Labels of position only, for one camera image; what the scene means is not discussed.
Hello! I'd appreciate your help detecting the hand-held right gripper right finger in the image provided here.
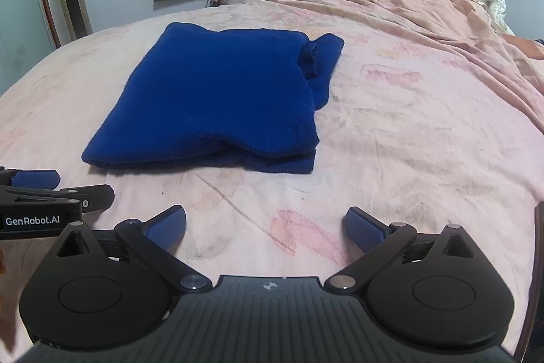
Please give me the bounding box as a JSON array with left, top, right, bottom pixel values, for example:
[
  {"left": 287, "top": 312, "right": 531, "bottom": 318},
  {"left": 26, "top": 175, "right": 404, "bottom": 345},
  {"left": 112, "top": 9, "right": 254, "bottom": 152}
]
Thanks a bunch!
[{"left": 325, "top": 207, "right": 479, "bottom": 294}]

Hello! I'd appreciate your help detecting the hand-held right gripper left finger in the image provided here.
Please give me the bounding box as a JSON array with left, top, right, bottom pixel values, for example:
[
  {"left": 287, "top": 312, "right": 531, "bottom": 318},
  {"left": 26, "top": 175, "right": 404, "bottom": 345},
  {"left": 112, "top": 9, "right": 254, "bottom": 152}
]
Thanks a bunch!
[{"left": 57, "top": 205, "right": 211, "bottom": 296}]

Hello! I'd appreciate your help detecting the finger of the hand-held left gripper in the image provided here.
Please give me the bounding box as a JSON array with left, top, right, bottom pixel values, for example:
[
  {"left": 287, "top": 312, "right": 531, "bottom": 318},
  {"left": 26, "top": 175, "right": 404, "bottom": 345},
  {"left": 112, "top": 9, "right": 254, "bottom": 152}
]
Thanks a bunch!
[
  {"left": 0, "top": 184, "right": 116, "bottom": 214},
  {"left": 0, "top": 168, "right": 64, "bottom": 191}
]

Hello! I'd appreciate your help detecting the blue knit sweater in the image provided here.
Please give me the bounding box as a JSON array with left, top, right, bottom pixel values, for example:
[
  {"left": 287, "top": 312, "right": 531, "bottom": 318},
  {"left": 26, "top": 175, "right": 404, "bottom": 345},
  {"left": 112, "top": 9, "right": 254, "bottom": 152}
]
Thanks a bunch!
[{"left": 82, "top": 23, "right": 345, "bottom": 176}]

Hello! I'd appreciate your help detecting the pink floral bed sheet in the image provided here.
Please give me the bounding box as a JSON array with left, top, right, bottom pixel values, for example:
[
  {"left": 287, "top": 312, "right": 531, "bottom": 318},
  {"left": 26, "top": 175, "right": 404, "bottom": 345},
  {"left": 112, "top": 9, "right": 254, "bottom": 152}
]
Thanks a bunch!
[{"left": 0, "top": 0, "right": 544, "bottom": 356}]

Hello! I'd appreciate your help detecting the orange blanket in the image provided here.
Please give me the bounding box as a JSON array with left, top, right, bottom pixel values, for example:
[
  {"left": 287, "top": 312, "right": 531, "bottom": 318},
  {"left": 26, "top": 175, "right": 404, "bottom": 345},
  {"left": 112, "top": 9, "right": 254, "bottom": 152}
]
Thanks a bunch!
[{"left": 251, "top": 0, "right": 544, "bottom": 101}]

